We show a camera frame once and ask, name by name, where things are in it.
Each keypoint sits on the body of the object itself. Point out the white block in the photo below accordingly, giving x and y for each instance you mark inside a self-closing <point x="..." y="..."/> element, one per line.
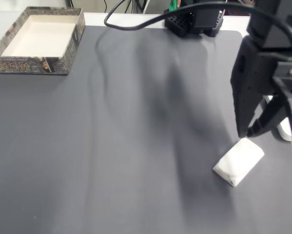
<point x="238" y="162"/>

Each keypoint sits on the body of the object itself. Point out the green plastic part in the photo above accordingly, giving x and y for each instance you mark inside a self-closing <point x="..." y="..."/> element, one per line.
<point x="173" y="5"/>

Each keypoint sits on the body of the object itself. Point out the printed cardboard box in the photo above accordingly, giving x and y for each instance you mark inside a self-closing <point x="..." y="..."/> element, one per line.
<point x="38" y="36"/>

